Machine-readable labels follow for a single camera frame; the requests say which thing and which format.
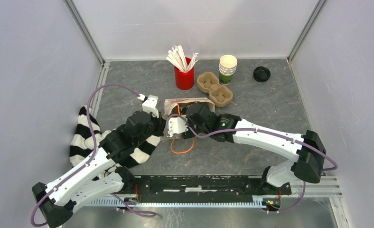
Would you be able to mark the beige paper gift bag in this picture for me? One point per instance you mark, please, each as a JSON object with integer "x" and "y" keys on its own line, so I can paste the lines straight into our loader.
{"x": 179, "y": 106}

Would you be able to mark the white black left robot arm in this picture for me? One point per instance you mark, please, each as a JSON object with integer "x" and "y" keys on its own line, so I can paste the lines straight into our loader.
{"x": 101, "y": 163}

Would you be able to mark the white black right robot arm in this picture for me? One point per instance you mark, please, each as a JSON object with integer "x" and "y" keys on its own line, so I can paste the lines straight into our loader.
{"x": 304, "y": 153}

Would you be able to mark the red straw holder cup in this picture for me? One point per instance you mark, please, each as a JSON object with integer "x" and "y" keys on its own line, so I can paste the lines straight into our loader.
{"x": 184, "y": 81}

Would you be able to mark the white wrapped straws bundle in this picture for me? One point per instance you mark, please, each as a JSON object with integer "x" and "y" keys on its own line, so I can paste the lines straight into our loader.
{"x": 178, "y": 59}

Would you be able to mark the stack of paper cups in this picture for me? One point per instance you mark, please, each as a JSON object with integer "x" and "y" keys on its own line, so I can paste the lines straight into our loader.
{"x": 227, "y": 68}

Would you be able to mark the stack of black lids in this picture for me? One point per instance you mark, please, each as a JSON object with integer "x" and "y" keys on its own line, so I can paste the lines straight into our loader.
{"x": 261, "y": 74}

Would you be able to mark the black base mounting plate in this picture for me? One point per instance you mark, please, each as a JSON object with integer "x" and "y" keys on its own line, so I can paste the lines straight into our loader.
{"x": 201, "y": 189}

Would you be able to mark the black white striped cloth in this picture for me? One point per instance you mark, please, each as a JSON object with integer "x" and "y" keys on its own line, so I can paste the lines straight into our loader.
{"x": 82, "y": 145}

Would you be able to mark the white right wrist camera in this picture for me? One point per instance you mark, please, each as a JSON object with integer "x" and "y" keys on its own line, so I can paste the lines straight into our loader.
{"x": 176, "y": 125}

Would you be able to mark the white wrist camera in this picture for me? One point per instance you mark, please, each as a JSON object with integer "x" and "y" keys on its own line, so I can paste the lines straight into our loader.
{"x": 176, "y": 125}
{"x": 150, "y": 104}

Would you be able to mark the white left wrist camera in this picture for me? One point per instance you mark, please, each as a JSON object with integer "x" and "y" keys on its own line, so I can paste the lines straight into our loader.
{"x": 150, "y": 104}

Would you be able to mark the white slotted cable duct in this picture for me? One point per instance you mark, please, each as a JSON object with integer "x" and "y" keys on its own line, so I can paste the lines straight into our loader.
{"x": 111, "y": 201}

